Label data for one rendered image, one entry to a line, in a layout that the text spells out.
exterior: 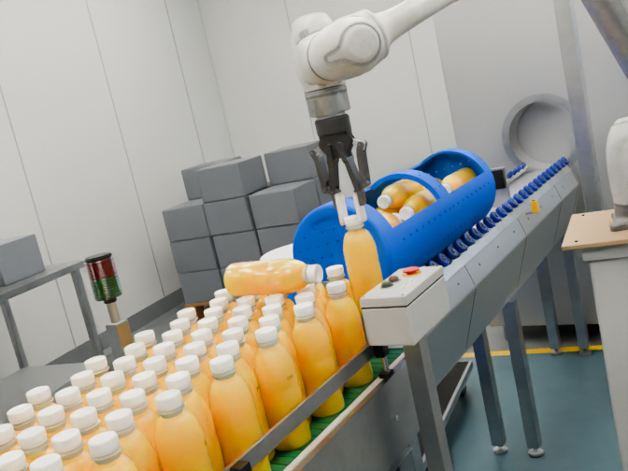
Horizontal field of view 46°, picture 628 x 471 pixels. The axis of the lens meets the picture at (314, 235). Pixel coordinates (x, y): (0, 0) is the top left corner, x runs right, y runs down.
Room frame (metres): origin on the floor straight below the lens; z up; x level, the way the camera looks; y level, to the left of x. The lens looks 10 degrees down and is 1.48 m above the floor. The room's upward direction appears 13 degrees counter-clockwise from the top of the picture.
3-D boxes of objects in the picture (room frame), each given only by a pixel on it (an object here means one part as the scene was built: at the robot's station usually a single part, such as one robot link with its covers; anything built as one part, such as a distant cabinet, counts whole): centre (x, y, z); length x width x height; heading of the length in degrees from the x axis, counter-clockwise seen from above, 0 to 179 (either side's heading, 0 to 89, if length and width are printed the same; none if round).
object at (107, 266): (1.65, 0.49, 1.23); 0.06 x 0.06 x 0.04
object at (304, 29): (1.57, -0.09, 1.59); 0.13 x 0.11 x 0.16; 17
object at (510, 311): (2.62, -0.65, 0.31); 0.06 x 0.06 x 0.63; 57
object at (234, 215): (5.91, 0.44, 0.59); 1.20 x 0.80 x 1.19; 65
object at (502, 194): (2.89, -0.75, 1.00); 0.10 x 0.04 x 0.15; 57
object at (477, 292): (2.65, -0.59, 0.79); 2.17 x 0.29 x 0.34; 147
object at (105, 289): (1.65, 0.49, 1.18); 0.06 x 0.06 x 0.05
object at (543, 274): (3.52, -1.07, 0.31); 0.06 x 0.06 x 0.63; 57
